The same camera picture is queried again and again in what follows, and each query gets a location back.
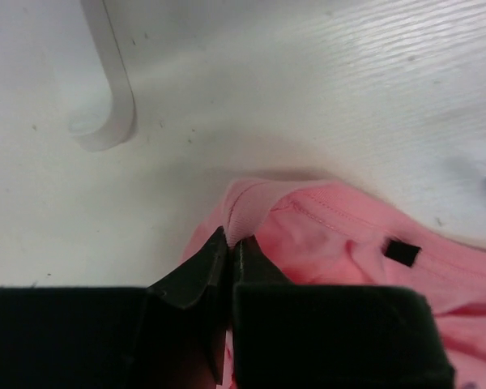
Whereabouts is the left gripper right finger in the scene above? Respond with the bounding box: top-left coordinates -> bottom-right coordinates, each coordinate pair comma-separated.
232,238 -> 455,388

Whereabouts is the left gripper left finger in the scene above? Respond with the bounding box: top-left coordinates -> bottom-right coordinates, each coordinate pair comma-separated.
0,229 -> 228,388

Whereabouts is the pink t shirt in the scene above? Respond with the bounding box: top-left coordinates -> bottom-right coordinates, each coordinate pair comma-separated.
183,179 -> 486,388

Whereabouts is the white clothes rack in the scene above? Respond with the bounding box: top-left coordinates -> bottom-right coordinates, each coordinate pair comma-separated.
69,1 -> 136,152

